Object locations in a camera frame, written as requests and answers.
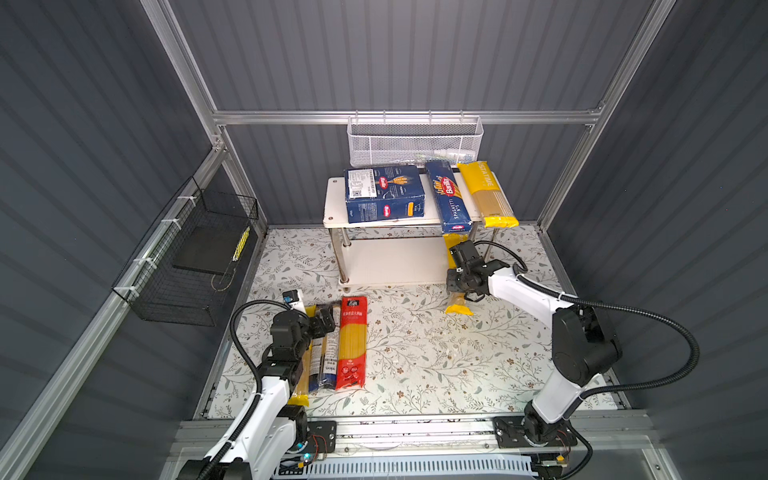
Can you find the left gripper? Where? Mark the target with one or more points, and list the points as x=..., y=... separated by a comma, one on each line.
x=317, y=330

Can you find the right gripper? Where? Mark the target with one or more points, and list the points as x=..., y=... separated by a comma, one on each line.
x=450, y=283

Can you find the yellow Pasta Time bag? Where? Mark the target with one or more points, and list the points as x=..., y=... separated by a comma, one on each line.
x=487, y=195
x=457, y=303

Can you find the red spaghetti bag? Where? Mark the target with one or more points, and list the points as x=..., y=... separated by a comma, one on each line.
x=351, y=364

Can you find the blue Barilla spaghetti box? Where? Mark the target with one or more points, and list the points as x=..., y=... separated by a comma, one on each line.
x=454, y=215

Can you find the dark blue Barilla box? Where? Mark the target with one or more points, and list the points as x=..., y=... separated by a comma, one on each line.
x=384, y=193

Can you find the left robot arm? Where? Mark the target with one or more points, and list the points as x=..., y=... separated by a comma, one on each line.
x=269, y=434

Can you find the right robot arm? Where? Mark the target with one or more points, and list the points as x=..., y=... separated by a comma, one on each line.
x=583, y=346

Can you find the white two-tier shelf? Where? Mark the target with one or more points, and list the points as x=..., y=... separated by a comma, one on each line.
x=373, y=255

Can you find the clear blue spaghetti bag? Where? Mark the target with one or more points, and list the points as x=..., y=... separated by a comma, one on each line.
x=323, y=370

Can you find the yellow spaghetti bag far left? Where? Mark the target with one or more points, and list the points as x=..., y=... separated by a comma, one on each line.
x=302, y=351

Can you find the floral table mat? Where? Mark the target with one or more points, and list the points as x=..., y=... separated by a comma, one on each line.
x=420, y=358

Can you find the items in white basket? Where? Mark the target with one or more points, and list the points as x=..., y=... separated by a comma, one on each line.
x=419, y=157

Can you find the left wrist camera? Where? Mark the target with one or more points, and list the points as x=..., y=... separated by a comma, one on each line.
x=294, y=300

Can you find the black wire basket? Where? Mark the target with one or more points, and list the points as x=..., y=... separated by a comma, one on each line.
x=186, y=276

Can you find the white wire mesh basket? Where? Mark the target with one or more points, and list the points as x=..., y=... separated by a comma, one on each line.
x=370, y=136

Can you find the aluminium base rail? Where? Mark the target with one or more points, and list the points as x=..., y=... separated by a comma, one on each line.
x=435, y=434

